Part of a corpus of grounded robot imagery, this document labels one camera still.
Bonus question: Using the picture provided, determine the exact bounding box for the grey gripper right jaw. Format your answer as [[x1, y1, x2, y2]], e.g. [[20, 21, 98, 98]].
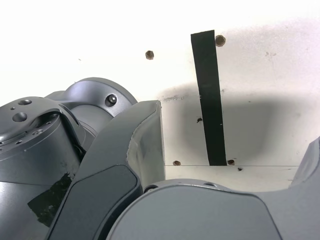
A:
[[106, 135, 320, 240]]

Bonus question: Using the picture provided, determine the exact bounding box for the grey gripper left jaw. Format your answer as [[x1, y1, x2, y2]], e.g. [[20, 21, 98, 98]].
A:
[[46, 99, 166, 240]]

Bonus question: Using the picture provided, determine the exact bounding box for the black tape strip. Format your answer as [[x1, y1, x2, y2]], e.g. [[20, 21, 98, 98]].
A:
[[190, 29, 228, 167]]

